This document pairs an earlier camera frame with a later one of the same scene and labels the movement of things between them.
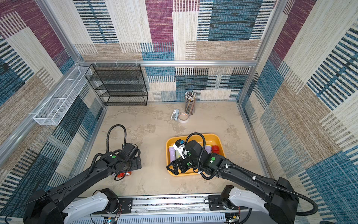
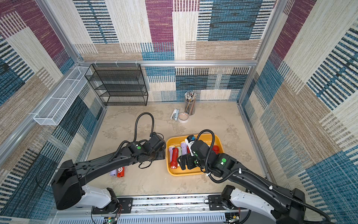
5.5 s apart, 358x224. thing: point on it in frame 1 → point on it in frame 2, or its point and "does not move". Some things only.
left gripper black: (137, 165) → (162, 154)
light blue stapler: (175, 115) does not move
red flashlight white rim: (215, 149) does not move
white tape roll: (183, 117) does not move
